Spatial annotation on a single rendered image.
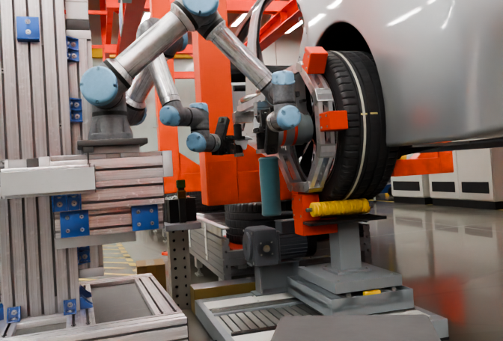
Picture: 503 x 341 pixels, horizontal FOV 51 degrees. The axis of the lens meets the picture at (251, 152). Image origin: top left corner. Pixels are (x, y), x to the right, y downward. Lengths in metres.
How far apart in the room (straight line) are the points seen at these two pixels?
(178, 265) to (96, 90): 1.31
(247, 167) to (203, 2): 1.16
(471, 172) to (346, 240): 4.99
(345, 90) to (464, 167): 5.34
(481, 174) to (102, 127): 5.79
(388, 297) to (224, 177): 0.97
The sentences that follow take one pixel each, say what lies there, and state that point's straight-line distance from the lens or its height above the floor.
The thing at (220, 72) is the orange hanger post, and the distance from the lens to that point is 2.67.
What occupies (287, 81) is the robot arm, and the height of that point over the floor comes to 0.97.
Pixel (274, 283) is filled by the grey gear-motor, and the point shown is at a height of 0.11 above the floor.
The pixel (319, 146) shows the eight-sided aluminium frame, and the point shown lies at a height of 0.76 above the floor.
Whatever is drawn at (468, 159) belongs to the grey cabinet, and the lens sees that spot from 7.21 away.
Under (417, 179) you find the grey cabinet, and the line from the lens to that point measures 8.07.
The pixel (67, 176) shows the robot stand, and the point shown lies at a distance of 1.68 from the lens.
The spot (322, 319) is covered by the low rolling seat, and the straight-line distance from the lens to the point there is 1.27.
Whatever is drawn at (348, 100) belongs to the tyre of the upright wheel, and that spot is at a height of 0.93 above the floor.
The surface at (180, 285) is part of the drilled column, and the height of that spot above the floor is 0.12.
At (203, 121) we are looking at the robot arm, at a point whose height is 0.89.
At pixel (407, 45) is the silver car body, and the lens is 1.89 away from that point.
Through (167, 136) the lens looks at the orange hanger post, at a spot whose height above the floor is 1.01.
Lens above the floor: 0.70
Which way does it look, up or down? 2 degrees up
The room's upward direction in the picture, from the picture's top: 4 degrees counter-clockwise
